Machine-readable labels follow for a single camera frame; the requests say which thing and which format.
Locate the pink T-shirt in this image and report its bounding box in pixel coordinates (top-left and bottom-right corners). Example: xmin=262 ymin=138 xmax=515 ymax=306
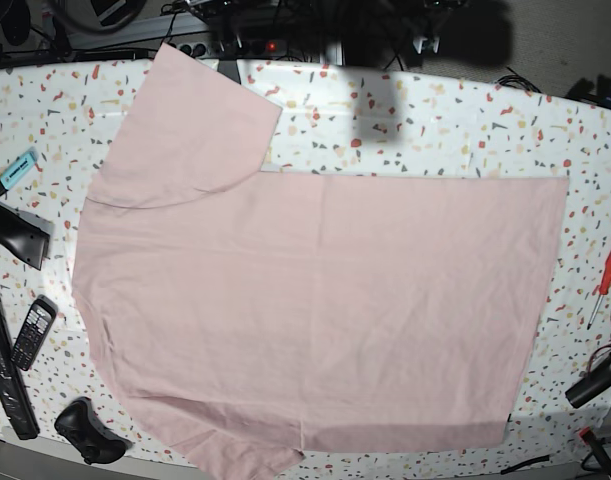
xmin=73 ymin=46 xmax=568 ymax=479

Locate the red black clamp bottom right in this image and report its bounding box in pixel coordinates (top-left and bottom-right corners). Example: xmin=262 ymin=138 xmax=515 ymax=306
xmin=579 ymin=427 xmax=611 ymax=479

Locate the black cylindrical tool right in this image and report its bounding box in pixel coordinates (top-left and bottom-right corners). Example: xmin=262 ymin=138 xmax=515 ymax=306
xmin=565 ymin=355 xmax=611 ymax=409

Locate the light blue highlighter marker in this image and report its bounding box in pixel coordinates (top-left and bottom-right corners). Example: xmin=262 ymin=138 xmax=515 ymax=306
xmin=0 ymin=148 xmax=38 ymax=197

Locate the black game controller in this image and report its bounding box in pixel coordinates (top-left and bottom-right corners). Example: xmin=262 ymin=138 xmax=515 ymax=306
xmin=54 ymin=397 xmax=129 ymax=465

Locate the terrazzo patterned tablecloth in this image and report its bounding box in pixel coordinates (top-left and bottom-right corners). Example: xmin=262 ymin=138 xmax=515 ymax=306
xmin=0 ymin=60 xmax=611 ymax=479

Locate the long black bar in wrap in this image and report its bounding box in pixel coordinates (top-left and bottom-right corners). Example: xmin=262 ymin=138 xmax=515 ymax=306
xmin=0 ymin=302 xmax=40 ymax=440

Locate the black cable bottom right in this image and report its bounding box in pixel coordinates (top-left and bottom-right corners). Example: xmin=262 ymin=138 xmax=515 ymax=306
xmin=499 ymin=454 xmax=551 ymax=476

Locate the black cordless phone handset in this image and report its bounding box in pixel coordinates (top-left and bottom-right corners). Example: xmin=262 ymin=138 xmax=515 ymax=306
xmin=11 ymin=295 xmax=58 ymax=371

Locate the black power strip red switch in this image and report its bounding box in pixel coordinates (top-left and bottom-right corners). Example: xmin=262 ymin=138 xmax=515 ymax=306
xmin=171 ymin=39 xmax=288 ymax=59

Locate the red handled screwdriver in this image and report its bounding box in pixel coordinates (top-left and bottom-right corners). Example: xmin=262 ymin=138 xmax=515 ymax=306
xmin=587 ymin=250 xmax=611 ymax=330

